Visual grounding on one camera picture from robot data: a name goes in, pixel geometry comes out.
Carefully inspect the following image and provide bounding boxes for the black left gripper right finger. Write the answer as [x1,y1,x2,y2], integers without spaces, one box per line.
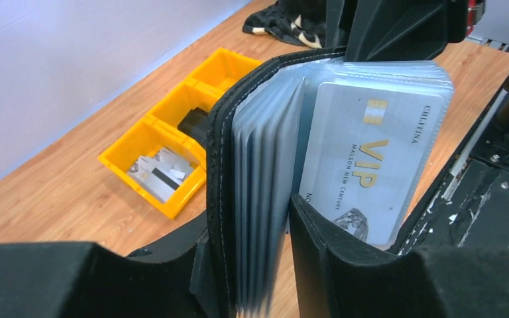
[290,195,509,317]

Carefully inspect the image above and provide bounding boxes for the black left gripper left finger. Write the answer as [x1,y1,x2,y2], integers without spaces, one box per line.
[0,215,219,317]

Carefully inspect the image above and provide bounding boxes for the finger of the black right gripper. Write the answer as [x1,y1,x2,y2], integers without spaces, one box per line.
[344,0,469,62]
[325,0,345,48]

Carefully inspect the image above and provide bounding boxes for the black leather card holder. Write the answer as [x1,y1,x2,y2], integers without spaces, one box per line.
[205,46,501,318]

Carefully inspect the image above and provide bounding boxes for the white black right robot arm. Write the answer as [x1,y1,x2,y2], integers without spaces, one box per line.
[325,0,509,171]

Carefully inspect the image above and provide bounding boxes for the silver cards in bin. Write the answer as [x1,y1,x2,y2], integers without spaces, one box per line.
[127,148,195,203]

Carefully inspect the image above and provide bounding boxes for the yellow bin with cards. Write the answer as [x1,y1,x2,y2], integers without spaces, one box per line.
[98,117,206,219]

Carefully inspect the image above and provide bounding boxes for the black card holders in bin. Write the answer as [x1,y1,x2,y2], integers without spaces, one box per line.
[177,107,209,149]

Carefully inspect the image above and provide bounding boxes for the black plush flower blanket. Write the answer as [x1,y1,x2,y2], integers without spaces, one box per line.
[242,0,327,48]

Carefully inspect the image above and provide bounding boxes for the yellow bin right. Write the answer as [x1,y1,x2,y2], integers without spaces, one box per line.
[187,48,262,95]

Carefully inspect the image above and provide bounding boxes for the yellow bin with holders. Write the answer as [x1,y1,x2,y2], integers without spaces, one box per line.
[146,80,222,132]

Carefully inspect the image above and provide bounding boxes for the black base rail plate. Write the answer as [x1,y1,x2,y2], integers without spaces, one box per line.
[390,90,509,254]

